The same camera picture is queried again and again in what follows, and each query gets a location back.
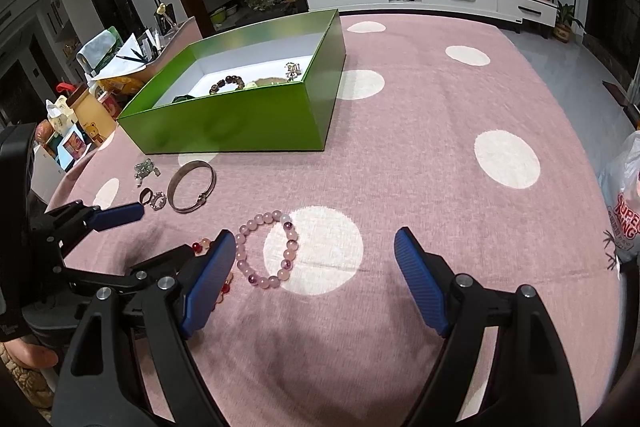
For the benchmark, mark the pale green bangle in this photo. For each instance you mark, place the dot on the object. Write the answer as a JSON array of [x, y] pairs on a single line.
[[265, 81]]

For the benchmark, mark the green pot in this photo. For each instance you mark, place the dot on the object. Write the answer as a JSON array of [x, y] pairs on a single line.
[[222, 16]]

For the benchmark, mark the pink polka-dot tablecloth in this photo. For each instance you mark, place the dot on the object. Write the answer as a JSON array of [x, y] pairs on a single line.
[[425, 107]]

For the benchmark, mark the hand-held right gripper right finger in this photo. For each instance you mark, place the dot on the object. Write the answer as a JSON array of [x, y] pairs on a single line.
[[420, 287]]

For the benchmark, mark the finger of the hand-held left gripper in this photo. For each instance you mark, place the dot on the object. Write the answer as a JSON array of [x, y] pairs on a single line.
[[117, 216], [160, 264]]

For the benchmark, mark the silver bangle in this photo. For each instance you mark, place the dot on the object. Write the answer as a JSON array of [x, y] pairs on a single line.
[[192, 166]]

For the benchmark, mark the white paper stack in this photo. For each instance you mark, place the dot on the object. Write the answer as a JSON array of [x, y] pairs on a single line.
[[125, 52]]

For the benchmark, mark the gold ornament brooch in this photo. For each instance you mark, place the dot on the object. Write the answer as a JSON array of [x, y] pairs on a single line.
[[293, 72]]

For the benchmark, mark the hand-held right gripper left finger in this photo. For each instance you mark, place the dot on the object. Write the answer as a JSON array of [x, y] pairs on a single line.
[[210, 287]]

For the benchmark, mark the orange bear-print carton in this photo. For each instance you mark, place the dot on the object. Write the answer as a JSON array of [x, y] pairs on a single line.
[[92, 112]]

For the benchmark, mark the green cardboard box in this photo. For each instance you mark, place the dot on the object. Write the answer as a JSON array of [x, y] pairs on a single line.
[[250, 127]]

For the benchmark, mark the small potted plant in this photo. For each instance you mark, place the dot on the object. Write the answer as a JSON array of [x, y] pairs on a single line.
[[565, 24]]

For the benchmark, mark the person's left hand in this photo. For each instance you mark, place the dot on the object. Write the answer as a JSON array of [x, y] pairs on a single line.
[[30, 355]]

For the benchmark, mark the photo card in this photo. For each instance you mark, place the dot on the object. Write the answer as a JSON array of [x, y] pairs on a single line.
[[75, 152]]

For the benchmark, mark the white plastic bag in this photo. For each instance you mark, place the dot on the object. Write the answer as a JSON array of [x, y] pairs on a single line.
[[620, 207]]

